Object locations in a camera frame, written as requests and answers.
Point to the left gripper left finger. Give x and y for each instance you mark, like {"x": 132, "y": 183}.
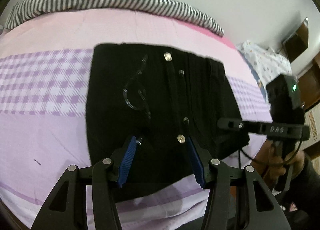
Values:
{"x": 65, "y": 206}

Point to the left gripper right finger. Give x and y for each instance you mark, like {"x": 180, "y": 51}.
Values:
{"x": 256, "y": 207}

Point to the black pants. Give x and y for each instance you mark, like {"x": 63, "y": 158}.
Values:
{"x": 154, "y": 94}

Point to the person right hand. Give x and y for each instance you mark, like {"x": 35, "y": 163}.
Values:
{"x": 267, "y": 155}

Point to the wooden wardrobe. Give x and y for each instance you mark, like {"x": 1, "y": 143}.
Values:
{"x": 309, "y": 88}

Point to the white dotted pillow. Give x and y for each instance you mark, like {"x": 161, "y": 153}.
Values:
{"x": 266, "y": 63}

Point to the pink purple bed sheet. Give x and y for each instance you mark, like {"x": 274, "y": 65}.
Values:
{"x": 44, "y": 77}

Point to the grey white striped blanket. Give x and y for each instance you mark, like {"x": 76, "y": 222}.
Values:
{"x": 25, "y": 10}

